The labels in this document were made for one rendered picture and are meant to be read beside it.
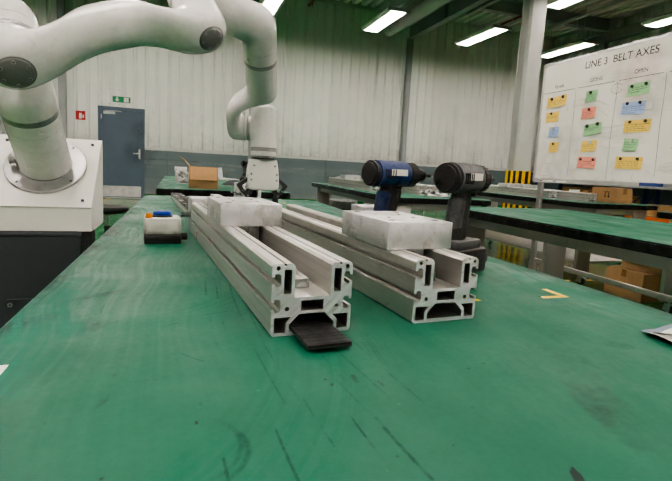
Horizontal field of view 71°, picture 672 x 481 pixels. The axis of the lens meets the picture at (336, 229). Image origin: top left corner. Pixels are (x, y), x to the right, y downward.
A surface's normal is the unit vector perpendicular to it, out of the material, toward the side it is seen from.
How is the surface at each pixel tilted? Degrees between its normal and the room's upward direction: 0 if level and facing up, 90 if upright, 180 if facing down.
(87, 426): 0
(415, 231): 90
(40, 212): 90
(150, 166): 90
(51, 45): 101
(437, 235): 90
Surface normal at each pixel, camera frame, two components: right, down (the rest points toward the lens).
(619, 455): 0.05, -0.99
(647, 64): -0.95, -0.01
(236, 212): 0.39, 0.14
